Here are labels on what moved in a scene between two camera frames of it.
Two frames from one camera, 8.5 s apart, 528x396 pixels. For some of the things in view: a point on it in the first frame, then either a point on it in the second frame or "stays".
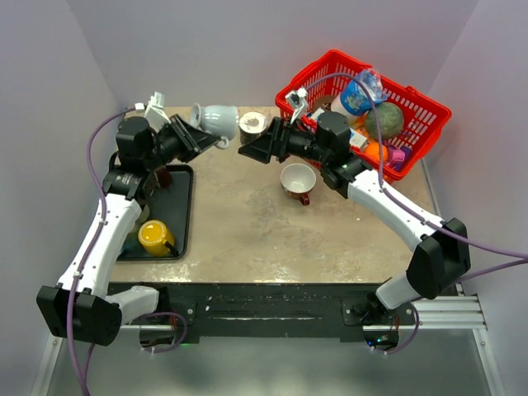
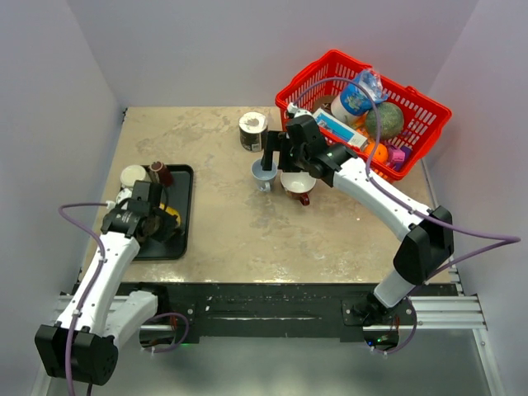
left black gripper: (199, 139) → (168, 228)
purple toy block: (398, 156) stays
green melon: (391, 120) stays
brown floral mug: (298, 180) stays
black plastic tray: (172, 205) stays
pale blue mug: (221, 121) → (265, 179)
